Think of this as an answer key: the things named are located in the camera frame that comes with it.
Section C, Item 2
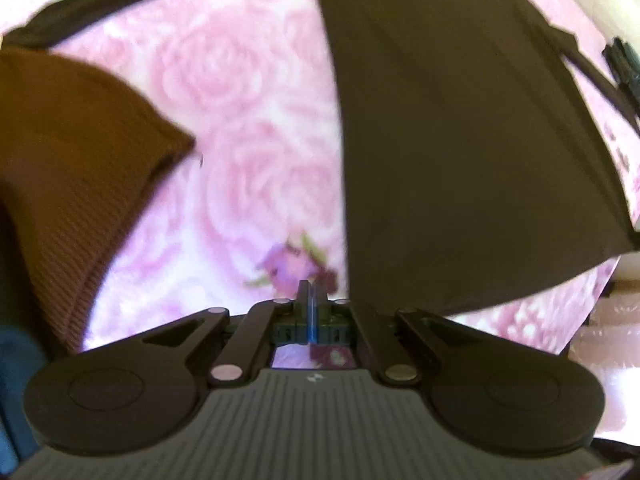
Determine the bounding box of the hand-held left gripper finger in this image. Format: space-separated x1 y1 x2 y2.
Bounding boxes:
142 280 311 387
311 283 482 387

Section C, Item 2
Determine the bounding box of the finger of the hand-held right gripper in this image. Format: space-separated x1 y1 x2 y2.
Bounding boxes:
602 36 640 128

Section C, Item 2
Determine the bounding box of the dark grey garment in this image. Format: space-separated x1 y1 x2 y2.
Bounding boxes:
0 0 640 322

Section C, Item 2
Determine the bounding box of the pink floral blanket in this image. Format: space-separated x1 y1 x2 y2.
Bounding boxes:
0 0 640 362

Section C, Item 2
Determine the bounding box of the brown knit garment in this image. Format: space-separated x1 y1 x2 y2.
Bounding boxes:
0 47 197 357

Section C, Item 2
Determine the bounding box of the teal garment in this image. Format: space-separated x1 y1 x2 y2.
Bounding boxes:
0 324 57 467

